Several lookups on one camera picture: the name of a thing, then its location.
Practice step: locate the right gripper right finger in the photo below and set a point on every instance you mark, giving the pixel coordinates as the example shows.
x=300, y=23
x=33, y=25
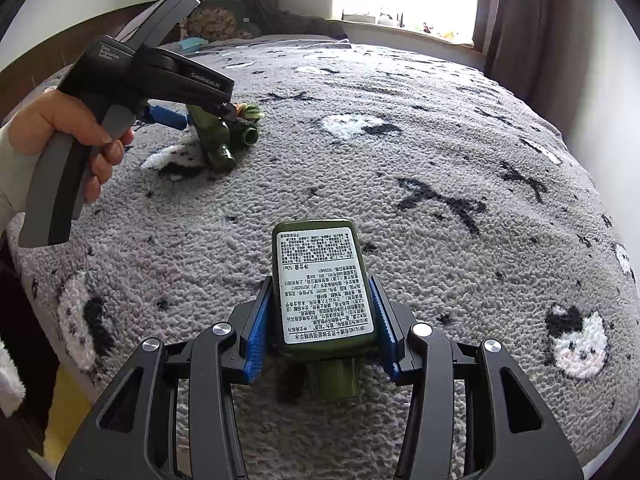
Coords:
x=510, y=433

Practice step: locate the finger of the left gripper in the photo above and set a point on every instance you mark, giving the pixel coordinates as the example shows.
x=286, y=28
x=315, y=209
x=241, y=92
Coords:
x=237, y=120
x=156, y=114

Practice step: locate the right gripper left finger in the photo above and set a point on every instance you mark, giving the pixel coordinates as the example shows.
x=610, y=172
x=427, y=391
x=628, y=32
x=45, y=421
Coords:
x=131, y=430

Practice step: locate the large dark green bottle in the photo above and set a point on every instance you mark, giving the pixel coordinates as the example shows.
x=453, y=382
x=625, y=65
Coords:
x=219, y=143

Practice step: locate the small dark green bottle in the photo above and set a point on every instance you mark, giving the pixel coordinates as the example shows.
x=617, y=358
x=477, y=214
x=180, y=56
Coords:
x=324, y=316

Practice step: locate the left hand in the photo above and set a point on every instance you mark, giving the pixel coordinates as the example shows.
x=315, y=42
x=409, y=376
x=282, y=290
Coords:
x=34, y=125

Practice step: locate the teal small object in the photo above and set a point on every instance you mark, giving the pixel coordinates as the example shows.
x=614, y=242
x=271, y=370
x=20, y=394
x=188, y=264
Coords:
x=191, y=44

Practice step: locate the dark wooden headboard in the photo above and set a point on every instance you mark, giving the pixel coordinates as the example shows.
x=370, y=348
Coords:
x=40, y=62

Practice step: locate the patterned brown cushion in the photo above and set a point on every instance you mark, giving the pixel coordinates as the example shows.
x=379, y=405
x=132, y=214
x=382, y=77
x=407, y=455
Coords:
x=219, y=20

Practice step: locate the grey patterned bed blanket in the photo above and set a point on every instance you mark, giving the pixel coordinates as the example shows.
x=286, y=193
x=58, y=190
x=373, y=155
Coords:
x=468, y=207

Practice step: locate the right dark curtain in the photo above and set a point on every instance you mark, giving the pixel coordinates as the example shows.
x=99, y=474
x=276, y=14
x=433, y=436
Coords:
x=511, y=35

